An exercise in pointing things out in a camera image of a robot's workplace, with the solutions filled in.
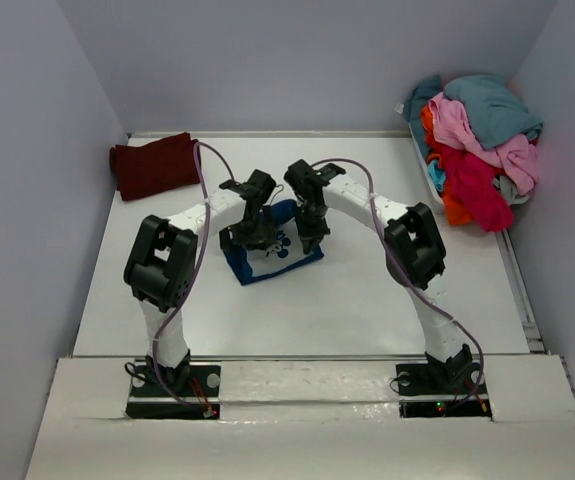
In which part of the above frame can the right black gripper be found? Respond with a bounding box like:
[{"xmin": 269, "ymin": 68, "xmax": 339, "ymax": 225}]
[{"xmin": 290, "ymin": 201, "xmax": 331, "ymax": 253}]

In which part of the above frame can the light blue t shirt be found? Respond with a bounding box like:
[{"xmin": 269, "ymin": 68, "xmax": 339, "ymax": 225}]
[{"xmin": 427, "ymin": 153, "xmax": 446, "ymax": 195}]

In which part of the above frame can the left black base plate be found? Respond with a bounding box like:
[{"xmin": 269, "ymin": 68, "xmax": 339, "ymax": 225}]
[{"xmin": 124, "ymin": 361, "xmax": 221, "ymax": 421}]

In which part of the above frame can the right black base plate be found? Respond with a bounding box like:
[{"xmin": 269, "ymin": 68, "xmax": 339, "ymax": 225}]
[{"xmin": 389, "ymin": 362, "xmax": 493, "ymax": 419}]

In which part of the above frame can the magenta t shirt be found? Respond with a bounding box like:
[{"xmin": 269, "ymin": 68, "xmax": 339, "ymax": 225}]
[{"xmin": 440, "ymin": 145, "xmax": 514, "ymax": 233}]

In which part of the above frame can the orange t shirt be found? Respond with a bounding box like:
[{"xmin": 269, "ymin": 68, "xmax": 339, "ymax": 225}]
[{"xmin": 420, "ymin": 105, "xmax": 473, "ymax": 226}]

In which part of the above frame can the navy blue t shirt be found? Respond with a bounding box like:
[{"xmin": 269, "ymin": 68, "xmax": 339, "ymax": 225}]
[{"xmin": 219, "ymin": 199, "xmax": 324, "ymax": 286}]

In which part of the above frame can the folded dark red shirt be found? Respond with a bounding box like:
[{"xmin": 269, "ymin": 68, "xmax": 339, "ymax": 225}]
[{"xmin": 109, "ymin": 132, "xmax": 199, "ymax": 202}]

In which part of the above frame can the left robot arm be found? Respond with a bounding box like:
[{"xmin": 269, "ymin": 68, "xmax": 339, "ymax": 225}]
[{"xmin": 123, "ymin": 170, "xmax": 276, "ymax": 399}]

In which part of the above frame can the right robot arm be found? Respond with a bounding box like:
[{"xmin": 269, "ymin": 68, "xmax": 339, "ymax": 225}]
[{"xmin": 284, "ymin": 159, "xmax": 484, "ymax": 394}]

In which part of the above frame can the grey blue t shirt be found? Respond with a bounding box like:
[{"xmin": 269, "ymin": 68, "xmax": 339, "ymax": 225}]
[{"xmin": 398, "ymin": 74, "xmax": 544, "ymax": 150}]

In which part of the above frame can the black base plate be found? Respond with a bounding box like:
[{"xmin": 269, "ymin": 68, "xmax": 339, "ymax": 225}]
[
  {"xmin": 389, "ymin": 362, "xmax": 493, "ymax": 419},
  {"xmin": 124, "ymin": 361, "xmax": 221, "ymax": 421}
]

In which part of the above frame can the light pink t shirt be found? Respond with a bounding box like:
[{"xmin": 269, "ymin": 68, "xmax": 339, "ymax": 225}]
[{"xmin": 428, "ymin": 93, "xmax": 539, "ymax": 196}]

